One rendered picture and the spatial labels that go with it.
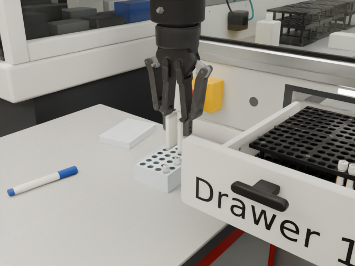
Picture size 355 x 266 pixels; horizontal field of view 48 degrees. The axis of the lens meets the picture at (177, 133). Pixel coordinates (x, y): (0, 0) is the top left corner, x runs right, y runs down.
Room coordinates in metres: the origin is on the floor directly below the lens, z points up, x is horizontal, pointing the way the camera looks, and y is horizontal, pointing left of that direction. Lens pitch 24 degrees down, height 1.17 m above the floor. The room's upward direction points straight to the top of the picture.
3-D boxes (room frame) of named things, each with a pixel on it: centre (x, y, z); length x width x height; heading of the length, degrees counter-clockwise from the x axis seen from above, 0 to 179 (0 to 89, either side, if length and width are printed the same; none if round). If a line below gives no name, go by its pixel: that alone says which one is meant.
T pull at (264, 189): (0.41, -0.11, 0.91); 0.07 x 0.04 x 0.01; 50
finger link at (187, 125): (0.67, -0.03, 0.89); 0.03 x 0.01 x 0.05; 56
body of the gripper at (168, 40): (0.69, 0.00, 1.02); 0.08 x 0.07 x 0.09; 56
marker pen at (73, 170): (0.67, 0.26, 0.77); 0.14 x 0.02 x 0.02; 131
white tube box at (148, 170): (0.71, 0.02, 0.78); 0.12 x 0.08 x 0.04; 146
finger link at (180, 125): (0.68, -0.01, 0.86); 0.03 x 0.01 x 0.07; 146
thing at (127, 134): (0.90, 0.12, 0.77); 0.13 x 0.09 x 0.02; 153
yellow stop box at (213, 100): (0.88, -0.06, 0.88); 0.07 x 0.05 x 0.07; 50
